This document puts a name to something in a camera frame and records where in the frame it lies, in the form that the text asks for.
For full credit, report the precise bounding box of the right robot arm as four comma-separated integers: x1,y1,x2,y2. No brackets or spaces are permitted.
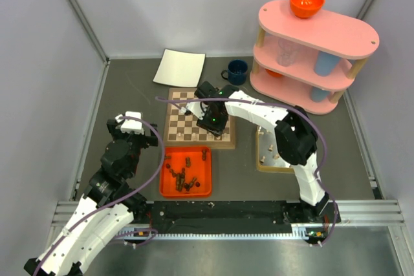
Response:
186,81,329,222

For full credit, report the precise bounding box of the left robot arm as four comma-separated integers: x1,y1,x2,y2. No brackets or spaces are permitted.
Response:
24,111,158,275

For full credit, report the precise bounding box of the wooden chess board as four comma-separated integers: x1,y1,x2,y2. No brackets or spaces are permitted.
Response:
164,103,236,149

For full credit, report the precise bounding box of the dark rook chess piece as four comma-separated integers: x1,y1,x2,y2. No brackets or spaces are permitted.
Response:
185,157,191,168

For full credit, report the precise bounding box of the dark long chess piece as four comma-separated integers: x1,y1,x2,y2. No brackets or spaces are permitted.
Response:
175,174,182,191

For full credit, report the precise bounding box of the dark blue enamel mug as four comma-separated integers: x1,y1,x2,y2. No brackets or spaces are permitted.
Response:
221,59,248,86

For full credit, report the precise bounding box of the orange plastic tray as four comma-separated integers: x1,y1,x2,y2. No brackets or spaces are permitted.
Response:
159,146,213,199

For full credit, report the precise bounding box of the white square plate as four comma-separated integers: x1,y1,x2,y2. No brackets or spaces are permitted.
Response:
153,49,206,88

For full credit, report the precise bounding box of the clear plastic cup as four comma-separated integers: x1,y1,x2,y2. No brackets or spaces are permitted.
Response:
277,38,300,67

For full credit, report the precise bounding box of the pink three-tier shelf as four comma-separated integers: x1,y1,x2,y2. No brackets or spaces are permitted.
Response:
250,0,380,115

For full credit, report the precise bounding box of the light blue plastic cup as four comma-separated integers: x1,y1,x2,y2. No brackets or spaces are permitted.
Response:
314,51,341,76

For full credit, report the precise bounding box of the orange plastic bowl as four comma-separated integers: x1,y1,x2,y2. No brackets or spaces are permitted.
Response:
289,0,325,19

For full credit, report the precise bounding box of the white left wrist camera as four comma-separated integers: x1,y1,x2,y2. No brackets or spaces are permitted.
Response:
115,111,144,134

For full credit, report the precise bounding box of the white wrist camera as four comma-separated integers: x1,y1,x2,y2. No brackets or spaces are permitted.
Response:
115,111,144,134
180,101,205,120

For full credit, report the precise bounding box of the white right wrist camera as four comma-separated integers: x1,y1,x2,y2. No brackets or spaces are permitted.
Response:
180,101,205,120

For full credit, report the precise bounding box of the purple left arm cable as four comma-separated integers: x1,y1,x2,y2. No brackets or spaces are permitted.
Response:
32,117,165,276

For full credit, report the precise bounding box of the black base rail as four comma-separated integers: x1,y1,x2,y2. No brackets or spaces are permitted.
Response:
147,200,334,235

